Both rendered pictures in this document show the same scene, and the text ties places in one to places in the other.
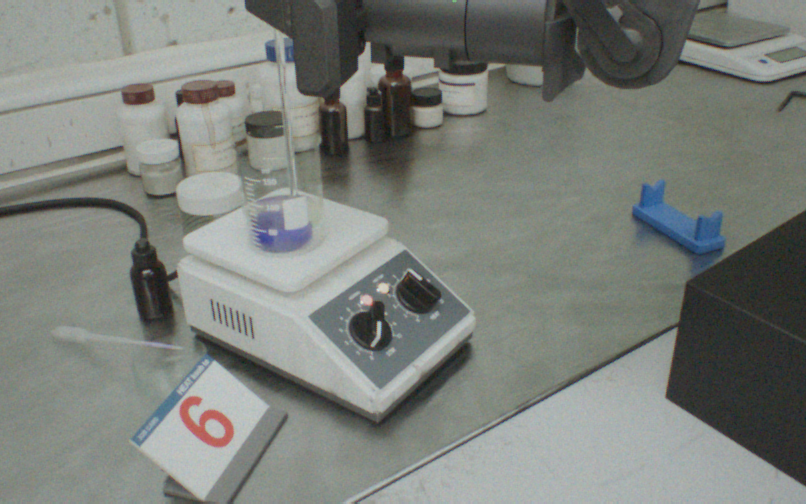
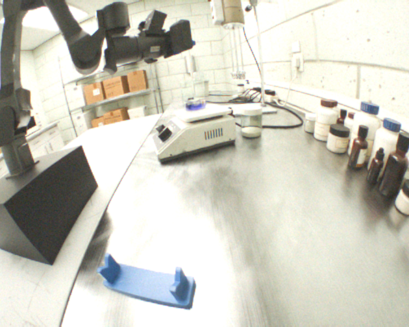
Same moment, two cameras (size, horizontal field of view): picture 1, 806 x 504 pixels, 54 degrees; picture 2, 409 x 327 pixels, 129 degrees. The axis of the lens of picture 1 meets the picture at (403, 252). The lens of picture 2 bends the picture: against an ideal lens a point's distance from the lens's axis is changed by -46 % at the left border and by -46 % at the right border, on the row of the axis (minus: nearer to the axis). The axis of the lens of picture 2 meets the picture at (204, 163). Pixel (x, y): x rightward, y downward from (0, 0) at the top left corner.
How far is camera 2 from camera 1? 0.88 m
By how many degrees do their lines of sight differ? 102
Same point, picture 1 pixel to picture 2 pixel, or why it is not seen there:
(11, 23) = (333, 76)
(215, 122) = (318, 113)
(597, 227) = (193, 242)
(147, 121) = not seen: hidden behind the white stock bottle
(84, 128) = not seen: hidden behind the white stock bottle
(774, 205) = not seen: outside the picture
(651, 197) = (176, 281)
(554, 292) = (158, 190)
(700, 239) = (114, 265)
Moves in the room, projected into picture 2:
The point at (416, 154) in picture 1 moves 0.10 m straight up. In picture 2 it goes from (352, 191) to (369, 136)
